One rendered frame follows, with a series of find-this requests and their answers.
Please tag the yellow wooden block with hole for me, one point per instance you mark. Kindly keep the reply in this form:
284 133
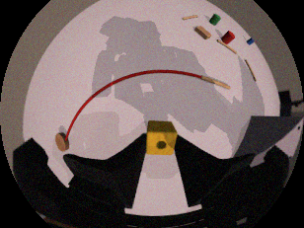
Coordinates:
161 138

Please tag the red string with wooden stick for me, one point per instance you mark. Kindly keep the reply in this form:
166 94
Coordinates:
146 72

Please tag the small blue block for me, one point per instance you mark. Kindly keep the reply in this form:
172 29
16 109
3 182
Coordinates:
249 42

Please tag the round wooden button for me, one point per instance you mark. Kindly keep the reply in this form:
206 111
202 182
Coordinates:
62 145

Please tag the green cylinder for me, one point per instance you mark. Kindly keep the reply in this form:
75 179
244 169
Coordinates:
215 19

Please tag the red cylinder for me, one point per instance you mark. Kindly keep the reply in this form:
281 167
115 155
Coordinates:
228 37

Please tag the small tan wooden block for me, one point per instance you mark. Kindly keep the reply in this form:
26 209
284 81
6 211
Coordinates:
203 32

